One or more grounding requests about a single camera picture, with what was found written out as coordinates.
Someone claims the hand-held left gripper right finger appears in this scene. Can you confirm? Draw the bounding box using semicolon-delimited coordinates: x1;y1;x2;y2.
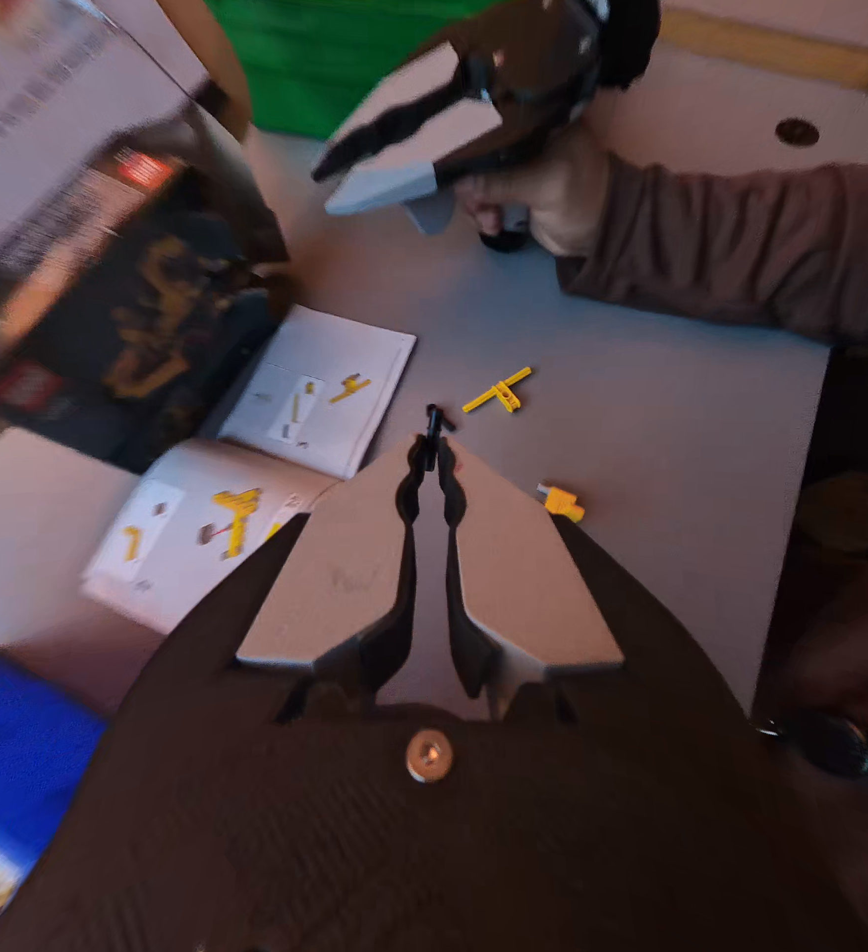
437;437;626;700

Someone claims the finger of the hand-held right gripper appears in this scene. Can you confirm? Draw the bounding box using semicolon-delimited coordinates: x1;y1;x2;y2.
322;97;508;218
311;41;475;183

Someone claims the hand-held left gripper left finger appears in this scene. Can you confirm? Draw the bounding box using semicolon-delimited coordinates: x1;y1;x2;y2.
235;435;429;693

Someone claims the black lego connector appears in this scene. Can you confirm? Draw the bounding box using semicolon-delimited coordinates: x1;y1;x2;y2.
425;404;457;473

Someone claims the person's right forearm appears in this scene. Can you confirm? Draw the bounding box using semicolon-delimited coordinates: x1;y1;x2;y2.
556;152;868;347

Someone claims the small yellow lego piece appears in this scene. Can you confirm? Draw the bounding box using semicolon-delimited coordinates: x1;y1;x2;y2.
536;482;587;523

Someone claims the yellow lego axle assembly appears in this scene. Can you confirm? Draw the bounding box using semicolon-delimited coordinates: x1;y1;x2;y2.
461;366;533;415

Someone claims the lego instruction booklet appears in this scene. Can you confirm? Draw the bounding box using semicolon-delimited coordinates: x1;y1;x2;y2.
80;303;418;637

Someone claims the black lego set box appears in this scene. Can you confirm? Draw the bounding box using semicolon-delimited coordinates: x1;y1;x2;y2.
0;145;293;477

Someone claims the person's right hand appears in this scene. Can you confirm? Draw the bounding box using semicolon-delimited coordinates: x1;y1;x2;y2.
455;122;613;257

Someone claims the green plastic bin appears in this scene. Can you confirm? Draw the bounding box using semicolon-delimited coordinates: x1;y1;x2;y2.
203;0;509;142

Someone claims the wooden display board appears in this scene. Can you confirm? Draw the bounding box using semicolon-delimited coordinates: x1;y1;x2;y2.
155;0;254;144

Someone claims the dark round object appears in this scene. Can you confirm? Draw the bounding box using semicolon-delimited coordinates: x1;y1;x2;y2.
752;710;868;779

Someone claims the blue plastic bin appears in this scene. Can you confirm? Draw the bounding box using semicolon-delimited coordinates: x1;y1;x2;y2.
0;647;108;893

